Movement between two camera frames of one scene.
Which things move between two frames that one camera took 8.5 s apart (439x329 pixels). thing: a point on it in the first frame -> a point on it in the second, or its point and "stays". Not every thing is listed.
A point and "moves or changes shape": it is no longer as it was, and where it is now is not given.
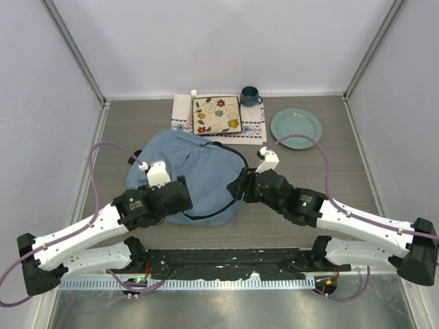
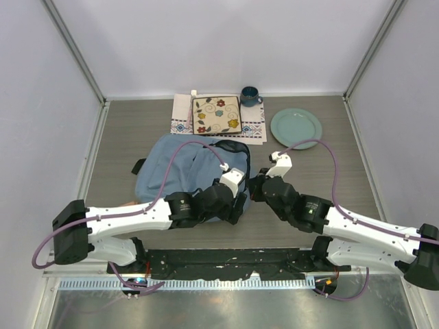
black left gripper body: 186,205 -> 230,212
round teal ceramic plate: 296,121 stays
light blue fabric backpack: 206,167 moves or changes shape
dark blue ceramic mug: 249,96 stays
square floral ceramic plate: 216,114 stays
